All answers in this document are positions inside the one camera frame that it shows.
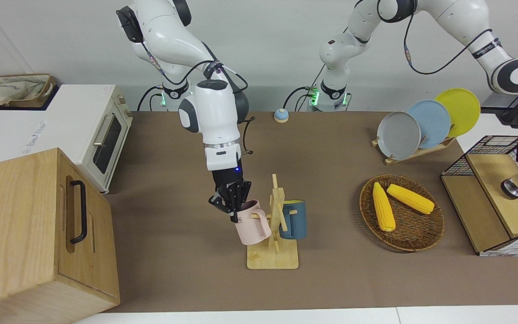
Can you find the light blue plate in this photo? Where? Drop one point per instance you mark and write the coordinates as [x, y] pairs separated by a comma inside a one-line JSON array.
[[432, 119]]

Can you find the white toaster oven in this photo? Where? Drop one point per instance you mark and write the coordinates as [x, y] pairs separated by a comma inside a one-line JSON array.
[[61, 121]]

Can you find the pink mug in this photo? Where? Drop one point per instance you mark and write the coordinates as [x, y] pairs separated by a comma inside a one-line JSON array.
[[252, 229]]

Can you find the grey plate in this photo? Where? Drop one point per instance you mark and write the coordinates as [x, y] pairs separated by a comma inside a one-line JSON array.
[[398, 135]]

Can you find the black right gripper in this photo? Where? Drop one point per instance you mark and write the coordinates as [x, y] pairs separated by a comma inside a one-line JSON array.
[[225, 180]]

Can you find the wooden mug tree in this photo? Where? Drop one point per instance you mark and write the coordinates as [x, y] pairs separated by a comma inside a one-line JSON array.
[[272, 258]]

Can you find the dark blue mug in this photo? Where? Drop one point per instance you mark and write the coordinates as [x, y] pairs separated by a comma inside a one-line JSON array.
[[296, 220]]

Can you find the light wooden cabinet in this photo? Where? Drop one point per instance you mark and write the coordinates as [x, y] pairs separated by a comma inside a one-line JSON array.
[[16, 225]]

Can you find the wooden plate rack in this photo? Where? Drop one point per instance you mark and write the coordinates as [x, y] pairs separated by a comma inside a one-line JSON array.
[[421, 150]]

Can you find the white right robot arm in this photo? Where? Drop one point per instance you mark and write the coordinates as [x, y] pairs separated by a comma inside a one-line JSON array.
[[209, 108]]

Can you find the brown table mat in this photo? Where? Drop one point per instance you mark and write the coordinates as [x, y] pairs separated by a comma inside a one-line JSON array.
[[331, 279]]

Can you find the yellow plate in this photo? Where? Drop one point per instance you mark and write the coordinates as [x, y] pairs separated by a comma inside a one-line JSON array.
[[463, 108]]

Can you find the brown wicker basket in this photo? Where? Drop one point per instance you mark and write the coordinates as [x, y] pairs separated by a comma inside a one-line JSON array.
[[412, 229]]

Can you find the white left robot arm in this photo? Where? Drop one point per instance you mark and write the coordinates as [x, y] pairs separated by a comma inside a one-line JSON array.
[[466, 18]]

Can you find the yellow corn cob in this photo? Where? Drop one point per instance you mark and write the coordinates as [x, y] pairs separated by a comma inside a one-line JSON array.
[[384, 209], [412, 199]]

